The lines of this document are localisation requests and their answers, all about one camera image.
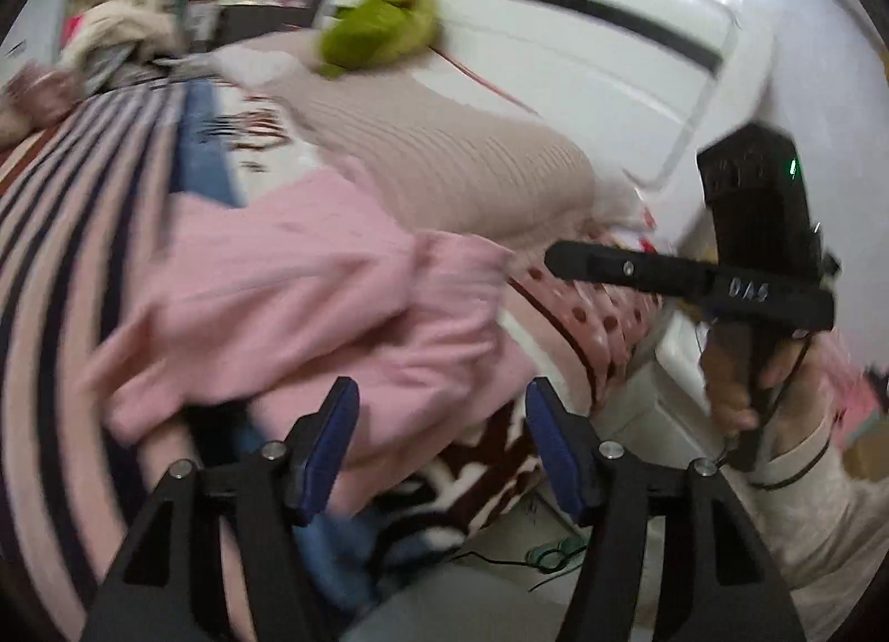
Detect striped printed blanket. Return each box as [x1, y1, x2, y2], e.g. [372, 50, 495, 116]
[0, 76, 591, 642]

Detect green eyeglasses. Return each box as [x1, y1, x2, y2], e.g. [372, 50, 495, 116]
[524, 536, 588, 575]

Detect cream clothes pile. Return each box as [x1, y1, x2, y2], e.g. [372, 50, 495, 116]
[57, 0, 187, 79]

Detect person's right hand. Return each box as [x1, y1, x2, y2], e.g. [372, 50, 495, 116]
[698, 322, 838, 452]

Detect person's right forearm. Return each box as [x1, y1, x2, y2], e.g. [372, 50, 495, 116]
[746, 364, 889, 611]

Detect green plush toy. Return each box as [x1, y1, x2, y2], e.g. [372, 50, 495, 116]
[316, 0, 443, 82]

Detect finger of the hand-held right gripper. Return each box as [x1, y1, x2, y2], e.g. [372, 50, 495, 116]
[543, 240, 716, 302]

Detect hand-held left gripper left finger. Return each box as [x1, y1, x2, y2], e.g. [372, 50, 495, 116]
[79, 376, 361, 642]

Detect pink dotted shirt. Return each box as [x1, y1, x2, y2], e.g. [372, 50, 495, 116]
[87, 168, 539, 511]

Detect polka dot bed sheet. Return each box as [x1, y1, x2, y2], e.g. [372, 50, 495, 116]
[506, 225, 671, 410]

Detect dark desk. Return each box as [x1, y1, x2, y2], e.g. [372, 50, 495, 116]
[217, 1, 322, 51]

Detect mauve satin cloth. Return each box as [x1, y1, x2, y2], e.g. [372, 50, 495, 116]
[0, 67, 86, 132]

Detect beige striped pillow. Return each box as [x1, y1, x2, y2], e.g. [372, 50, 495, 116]
[222, 31, 643, 254]

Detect white headboard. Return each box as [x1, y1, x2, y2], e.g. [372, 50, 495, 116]
[311, 0, 789, 254]

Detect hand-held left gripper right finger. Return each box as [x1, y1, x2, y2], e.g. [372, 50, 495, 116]
[524, 376, 807, 642]

